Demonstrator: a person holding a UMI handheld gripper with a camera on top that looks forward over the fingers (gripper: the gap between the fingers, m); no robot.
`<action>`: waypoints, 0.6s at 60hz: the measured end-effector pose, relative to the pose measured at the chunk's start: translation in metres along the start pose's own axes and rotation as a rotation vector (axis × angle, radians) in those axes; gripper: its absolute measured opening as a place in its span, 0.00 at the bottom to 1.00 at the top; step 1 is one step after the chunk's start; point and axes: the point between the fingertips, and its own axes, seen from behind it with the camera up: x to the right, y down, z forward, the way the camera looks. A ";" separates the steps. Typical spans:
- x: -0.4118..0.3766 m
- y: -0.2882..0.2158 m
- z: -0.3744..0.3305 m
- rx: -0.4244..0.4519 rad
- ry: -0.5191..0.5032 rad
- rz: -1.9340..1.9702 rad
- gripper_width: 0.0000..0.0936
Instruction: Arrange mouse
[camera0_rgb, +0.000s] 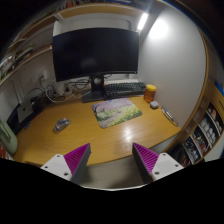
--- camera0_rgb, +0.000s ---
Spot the black computer monitor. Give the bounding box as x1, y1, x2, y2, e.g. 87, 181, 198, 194
52, 27, 139, 82

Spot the white cable on desk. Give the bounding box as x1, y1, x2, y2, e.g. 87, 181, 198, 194
44, 83, 76, 104

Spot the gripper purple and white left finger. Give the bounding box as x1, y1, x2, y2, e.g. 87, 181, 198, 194
42, 143, 91, 185

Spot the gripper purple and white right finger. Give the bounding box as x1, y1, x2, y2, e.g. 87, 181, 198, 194
132, 143, 183, 184

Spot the green chair backrest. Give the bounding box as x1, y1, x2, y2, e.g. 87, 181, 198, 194
0, 119, 18, 155

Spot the wooden side shelf unit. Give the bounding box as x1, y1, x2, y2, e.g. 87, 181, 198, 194
167, 82, 224, 167

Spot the orange lidded jar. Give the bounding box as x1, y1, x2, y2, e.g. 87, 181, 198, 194
144, 84, 156, 103

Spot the wooden upper wall shelf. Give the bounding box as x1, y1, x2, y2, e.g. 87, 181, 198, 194
0, 0, 144, 86

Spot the dark mechanical keyboard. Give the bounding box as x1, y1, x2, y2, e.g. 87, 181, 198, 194
104, 82, 146, 99

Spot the floral landscape mouse pad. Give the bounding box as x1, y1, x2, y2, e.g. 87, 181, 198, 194
91, 98, 142, 128

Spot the white wall light bar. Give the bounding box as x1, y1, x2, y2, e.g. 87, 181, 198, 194
137, 13, 149, 32

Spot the pen on desk edge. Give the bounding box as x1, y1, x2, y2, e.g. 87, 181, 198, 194
161, 107, 178, 127

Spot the translucent grey computer mouse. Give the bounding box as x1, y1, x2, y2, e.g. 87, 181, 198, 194
54, 118, 70, 133

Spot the black monitor stand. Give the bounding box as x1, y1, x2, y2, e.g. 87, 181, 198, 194
82, 75, 104, 103

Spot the silver laptop computer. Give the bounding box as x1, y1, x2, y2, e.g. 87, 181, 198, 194
17, 101, 33, 122

